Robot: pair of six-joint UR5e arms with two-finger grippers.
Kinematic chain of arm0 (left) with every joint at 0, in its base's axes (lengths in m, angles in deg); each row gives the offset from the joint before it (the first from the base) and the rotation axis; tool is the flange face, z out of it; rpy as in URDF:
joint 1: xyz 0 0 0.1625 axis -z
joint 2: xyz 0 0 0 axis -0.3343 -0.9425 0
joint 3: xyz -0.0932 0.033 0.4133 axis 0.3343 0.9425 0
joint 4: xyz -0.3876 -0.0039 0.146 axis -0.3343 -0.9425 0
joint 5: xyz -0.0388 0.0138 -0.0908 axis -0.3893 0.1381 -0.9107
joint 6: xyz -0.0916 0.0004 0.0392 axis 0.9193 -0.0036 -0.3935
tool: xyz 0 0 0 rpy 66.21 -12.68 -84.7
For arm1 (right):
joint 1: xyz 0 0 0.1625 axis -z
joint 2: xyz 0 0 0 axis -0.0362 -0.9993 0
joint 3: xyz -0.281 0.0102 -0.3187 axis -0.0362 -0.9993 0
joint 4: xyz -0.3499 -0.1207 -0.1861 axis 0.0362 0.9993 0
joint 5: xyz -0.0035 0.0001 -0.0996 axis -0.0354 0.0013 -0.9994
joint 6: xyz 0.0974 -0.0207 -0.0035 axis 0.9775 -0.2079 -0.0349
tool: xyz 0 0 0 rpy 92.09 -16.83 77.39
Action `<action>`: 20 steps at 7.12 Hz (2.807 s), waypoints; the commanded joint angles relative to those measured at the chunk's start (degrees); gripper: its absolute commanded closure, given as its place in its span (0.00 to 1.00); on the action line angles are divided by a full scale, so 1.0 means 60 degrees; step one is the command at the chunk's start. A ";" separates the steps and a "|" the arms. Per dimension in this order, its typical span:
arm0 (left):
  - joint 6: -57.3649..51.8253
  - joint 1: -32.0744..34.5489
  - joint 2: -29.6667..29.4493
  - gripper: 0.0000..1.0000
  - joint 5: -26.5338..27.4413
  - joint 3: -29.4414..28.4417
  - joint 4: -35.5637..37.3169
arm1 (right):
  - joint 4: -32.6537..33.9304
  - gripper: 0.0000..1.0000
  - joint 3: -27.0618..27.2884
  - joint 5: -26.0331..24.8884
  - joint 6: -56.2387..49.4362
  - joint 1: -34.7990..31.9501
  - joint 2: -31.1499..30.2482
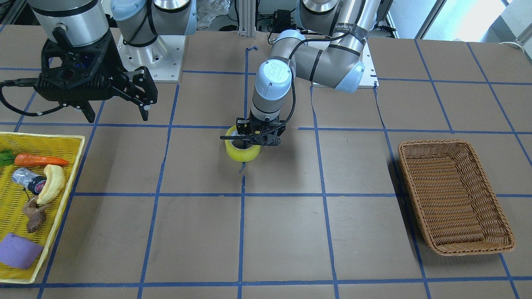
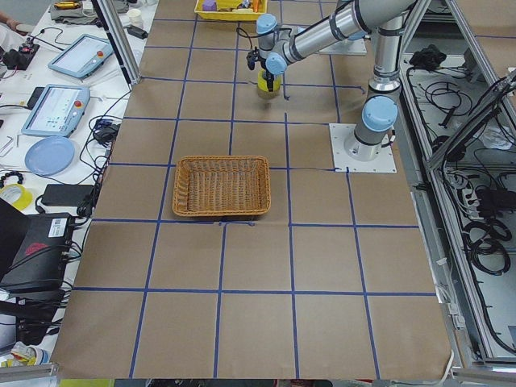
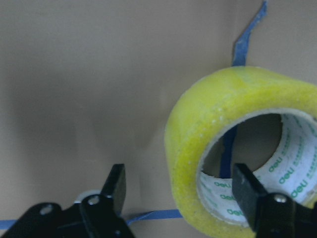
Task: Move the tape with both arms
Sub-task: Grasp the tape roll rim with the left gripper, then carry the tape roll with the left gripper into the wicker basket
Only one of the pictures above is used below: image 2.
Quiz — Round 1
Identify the brown wicker basket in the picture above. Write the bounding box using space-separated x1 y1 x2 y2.
172 156 272 217

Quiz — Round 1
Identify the black computer box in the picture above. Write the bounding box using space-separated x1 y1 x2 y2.
1 200 74 293

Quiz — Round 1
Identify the small printed can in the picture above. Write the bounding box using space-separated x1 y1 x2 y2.
237 0 252 9

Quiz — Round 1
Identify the aluminium frame post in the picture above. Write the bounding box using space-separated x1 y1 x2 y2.
92 0 141 85

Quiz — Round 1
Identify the lower teach pendant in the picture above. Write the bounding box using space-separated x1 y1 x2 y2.
21 84 90 137

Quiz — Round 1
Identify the yellow plastic basket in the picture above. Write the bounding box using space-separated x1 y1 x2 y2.
194 0 268 22

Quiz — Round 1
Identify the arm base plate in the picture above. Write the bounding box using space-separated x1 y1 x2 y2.
329 123 397 173
318 38 367 56

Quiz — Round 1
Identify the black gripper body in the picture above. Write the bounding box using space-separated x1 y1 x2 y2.
264 70 275 85

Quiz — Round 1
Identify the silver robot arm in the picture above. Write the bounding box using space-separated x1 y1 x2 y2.
247 0 414 162

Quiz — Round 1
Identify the white paper cup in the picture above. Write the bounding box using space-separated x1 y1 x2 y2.
127 8 144 28

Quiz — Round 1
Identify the upper teach pendant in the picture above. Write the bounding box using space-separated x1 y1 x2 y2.
48 34 114 79

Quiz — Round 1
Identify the black cloth bundle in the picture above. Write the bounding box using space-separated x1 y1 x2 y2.
409 44 447 71

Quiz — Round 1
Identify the purple foam block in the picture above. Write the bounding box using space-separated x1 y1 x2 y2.
202 0 218 12

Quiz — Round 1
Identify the teach pendant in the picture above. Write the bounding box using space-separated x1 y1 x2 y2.
48 34 114 79
21 84 90 137

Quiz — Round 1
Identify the spare yellow tape roll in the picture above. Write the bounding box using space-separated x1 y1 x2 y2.
1 184 33 210

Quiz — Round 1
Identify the light blue plate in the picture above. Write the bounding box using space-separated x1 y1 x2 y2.
24 136 75 177

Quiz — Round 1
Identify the black power adapter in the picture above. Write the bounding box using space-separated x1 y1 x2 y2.
40 184 94 206

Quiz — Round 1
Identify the black bead bracelet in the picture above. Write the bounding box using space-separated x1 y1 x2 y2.
0 170 24 189

